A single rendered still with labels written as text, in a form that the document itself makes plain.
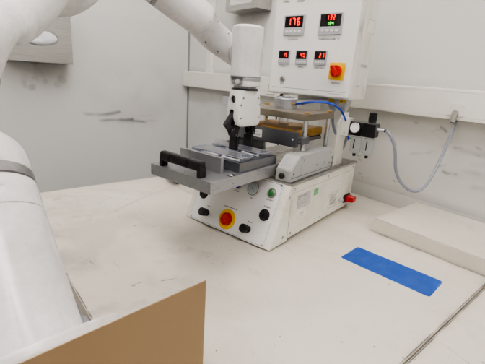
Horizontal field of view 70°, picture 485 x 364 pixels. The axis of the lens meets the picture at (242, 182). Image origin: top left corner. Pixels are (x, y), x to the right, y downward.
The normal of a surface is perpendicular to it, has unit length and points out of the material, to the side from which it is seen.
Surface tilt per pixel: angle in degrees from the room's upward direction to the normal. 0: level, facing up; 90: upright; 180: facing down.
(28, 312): 46
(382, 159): 90
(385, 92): 90
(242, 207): 65
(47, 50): 90
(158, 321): 90
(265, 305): 0
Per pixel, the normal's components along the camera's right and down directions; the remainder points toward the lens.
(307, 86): -0.63, 0.18
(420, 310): 0.07, -0.95
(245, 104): 0.71, 0.23
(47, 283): 0.83, -0.50
